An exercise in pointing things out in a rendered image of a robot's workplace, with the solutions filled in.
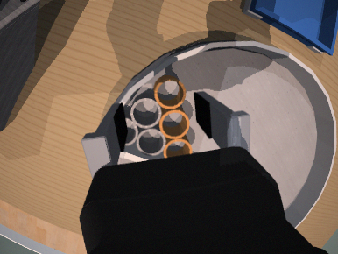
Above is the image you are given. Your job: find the blue open crate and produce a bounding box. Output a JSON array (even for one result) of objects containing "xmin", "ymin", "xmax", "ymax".
[{"xmin": 243, "ymin": 0, "xmax": 338, "ymax": 56}]

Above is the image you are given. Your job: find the bronze bushing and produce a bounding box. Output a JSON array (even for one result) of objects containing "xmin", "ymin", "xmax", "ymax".
[
  {"xmin": 163, "ymin": 135, "xmax": 192, "ymax": 158},
  {"xmin": 158, "ymin": 106, "xmax": 190, "ymax": 139},
  {"xmin": 153, "ymin": 75, "xmax": 186, "ymax": 109}
]

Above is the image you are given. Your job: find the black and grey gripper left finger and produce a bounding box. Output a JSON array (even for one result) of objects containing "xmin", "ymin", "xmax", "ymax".
[{"xmin": 81, "ymin": 102, "xmax": 128, "ymax": 179}]

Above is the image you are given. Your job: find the steel bushing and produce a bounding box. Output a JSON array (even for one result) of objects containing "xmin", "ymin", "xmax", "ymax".
[
  {"xmin": 130, "ymin": 93, "xmax": 162, "ymax": 129},
  {"xmin": 124, "ymin": 110, "xmax": 139, "ymax": 146},
  {"xmin": 137, "ymin": 123, "xmax": 166, "ymax": 156}
]

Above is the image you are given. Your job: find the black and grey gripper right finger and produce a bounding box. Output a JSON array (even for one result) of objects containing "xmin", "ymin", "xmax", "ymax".
[{"xmin": 194, "ymin": 91, "xmax": 250, "ymax": 152}]

